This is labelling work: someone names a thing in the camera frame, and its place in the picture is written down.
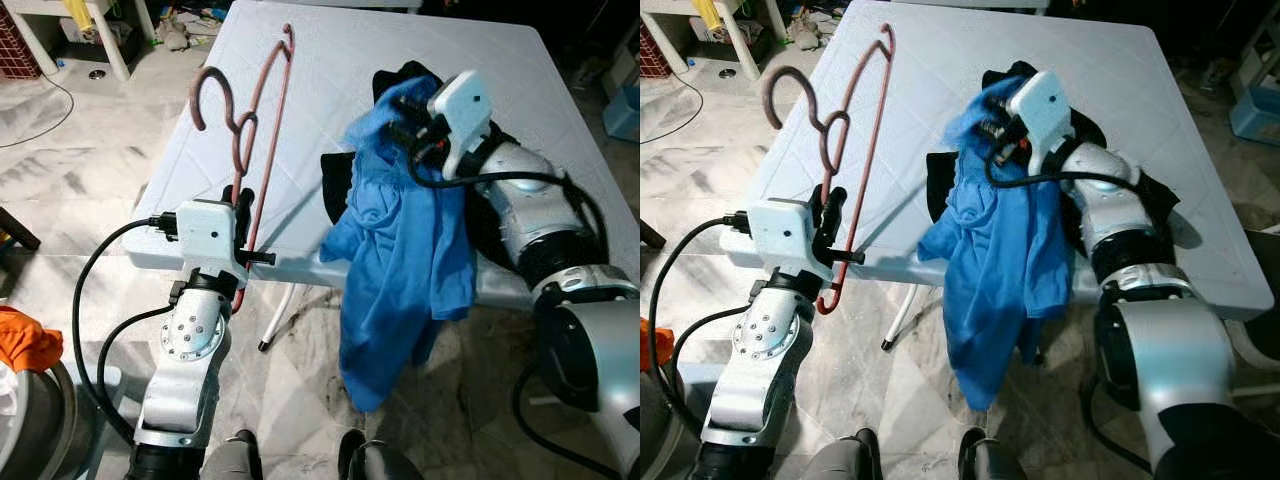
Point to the red clothes hanger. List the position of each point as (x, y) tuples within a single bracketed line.
[(215, 71), (792, 72)]

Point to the blue shirt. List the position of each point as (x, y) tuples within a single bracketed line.
[(1000, 270), (400, 270)]

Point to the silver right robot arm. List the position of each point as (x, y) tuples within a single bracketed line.
[(530, 210), (1110, 190)]

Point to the white plastic folding table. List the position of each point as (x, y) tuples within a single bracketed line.
[(330, 60), (950, 60)]

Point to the white shelf bench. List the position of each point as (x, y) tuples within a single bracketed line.
[(110, 50), (742, 50)]

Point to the grey robot left leg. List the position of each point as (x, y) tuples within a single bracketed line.
[(235, 458), (840, 458)]

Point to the grey robot leg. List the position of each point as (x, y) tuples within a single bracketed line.
[(995, 460), (235, 458), (380, 460), (840, 458)]

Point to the orange cloth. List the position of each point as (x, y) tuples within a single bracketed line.
[(655, 345), (25, 340)]

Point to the pale blue step stool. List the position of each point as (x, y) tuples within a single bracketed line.
[(622, 112), (1258, 115)]

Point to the grey robot right leg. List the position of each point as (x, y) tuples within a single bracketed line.
[(380, 460), (995, 460)]

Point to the red mesh basket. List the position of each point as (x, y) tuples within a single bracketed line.
[(15, 45), (650, 50)]

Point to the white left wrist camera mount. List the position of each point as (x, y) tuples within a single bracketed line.
[(205, 235), (780, 235)]

